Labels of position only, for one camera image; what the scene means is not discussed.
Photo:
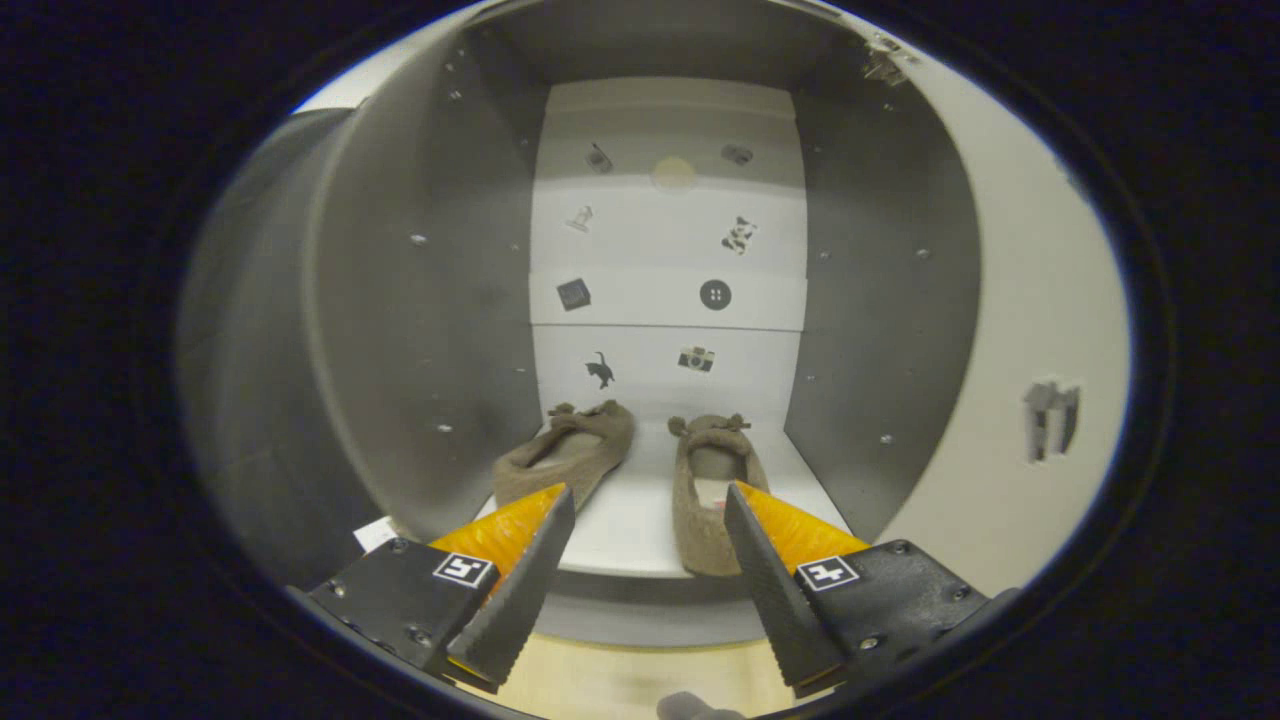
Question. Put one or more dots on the brown fuzzy shoe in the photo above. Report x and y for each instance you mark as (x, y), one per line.
(700, 530)
(570, 450)

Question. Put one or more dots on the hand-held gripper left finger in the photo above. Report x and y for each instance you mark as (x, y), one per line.
(525, 590)

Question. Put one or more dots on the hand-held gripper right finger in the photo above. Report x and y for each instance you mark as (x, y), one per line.
(785, 600)

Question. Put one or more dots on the grey shoe cabinet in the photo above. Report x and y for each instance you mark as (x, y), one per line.
(400, 300)

